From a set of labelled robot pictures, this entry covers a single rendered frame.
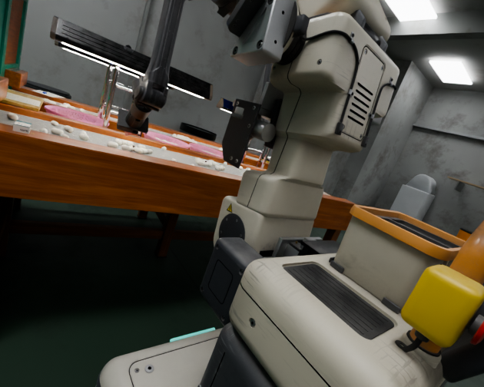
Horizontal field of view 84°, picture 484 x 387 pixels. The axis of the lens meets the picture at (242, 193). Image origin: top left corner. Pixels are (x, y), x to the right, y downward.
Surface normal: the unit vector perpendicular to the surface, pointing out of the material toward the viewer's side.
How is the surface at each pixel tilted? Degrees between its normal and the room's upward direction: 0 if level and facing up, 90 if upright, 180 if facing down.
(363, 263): 92
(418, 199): 90
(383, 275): 92
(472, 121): 90
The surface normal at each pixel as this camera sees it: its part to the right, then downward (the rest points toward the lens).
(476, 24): -0.75, -0.11
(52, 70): 0.57, 0.39
